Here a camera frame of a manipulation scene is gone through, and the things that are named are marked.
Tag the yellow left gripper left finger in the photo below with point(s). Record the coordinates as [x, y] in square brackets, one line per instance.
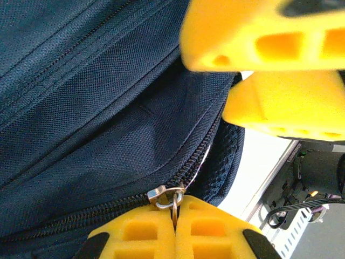
[140, 237]

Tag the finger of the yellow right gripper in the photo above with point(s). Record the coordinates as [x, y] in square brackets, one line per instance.
[231, 32]
[291, 105]

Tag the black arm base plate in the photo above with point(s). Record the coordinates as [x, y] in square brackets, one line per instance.
[283, 199]

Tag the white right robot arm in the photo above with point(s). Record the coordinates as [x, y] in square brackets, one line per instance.
[320, 172]

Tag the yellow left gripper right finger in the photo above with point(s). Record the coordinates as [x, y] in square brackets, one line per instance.
[210, 237]

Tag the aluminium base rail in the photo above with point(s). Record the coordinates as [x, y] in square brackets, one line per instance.
[272, 172]

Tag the navy blue backpack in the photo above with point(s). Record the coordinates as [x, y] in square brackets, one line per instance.
[94, 108]

